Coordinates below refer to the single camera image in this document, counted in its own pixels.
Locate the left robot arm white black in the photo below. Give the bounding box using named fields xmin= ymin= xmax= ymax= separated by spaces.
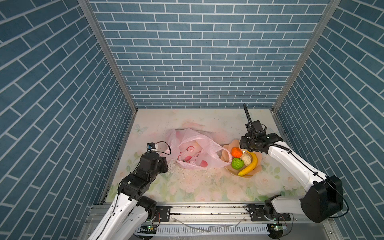
xmin=89 ymin=152 xmax=168 ymax=240

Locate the yellow fake banana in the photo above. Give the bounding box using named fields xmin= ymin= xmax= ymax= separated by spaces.
xmin=238 ymin=152 xmax=259 ymax=177

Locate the pale yellow fake fruit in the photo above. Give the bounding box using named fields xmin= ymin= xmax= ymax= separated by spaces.
xmin=240 ymin=153 xmax=253 ymax=167

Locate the white slotted cable duct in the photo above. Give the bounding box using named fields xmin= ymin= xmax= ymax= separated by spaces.
xmin=135 ymin=224 xmax=270 ymax=237

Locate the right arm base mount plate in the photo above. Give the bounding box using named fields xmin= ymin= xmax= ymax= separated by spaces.
xmin=245 ymin=204 xmax=292 ymax=222

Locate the green fake fruit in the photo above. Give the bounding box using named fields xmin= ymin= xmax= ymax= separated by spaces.
xmin=231 ymin=158 xmax=245 ymax=170

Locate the metal corner post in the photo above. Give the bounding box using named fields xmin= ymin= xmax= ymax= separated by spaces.
xmin=271 ymin=0 xmax=341 ymax=116
xmin=78 ymin=0 xmax=138 ymax=114

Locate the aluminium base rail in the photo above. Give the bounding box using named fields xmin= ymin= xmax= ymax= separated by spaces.
xmin=84 ymin=202 xmax=315 ymax=229

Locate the green circuit board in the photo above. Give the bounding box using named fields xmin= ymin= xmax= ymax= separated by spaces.
xmin=137 ymin=226 xmax=158 ymax=235
xmin=268 ymin=224 xmax=285 ymax=233

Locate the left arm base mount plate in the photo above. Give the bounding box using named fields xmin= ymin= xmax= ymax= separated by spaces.
xmin=128 ymin=205 xmax=172 ymax=223

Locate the orange fake tangerine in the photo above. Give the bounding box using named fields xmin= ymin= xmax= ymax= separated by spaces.
xmin=231 ymin=147 xmax=243 ymax=158

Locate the left metal corner post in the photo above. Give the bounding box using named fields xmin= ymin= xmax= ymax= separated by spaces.
xmin=78 ymin=0 xmax=138 ymax=114

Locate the pink plastic bag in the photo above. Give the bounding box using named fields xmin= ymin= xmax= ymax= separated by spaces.
xmin=166 ymin=129 xmax=233 ymax=170

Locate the right metal corner post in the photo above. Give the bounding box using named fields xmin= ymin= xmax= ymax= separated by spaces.
xmin=271 ymin=0 xmax=341 ymax=116

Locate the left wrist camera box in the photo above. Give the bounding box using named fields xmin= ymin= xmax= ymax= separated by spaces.
xmin=147 ymin=143 xmax=158 ymax=152

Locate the left green circuit board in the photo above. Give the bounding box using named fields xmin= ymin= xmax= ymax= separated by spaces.
xmin=137 ymin=226 xmax=158 ymax=235

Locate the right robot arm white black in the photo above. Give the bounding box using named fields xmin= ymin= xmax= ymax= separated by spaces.
xmin=240 ymin=121 xmax=345 ymax=223

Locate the right green circuit board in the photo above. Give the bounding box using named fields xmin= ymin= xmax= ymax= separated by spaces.
xmin=268 ymin=224 xmax=285 ymax=233

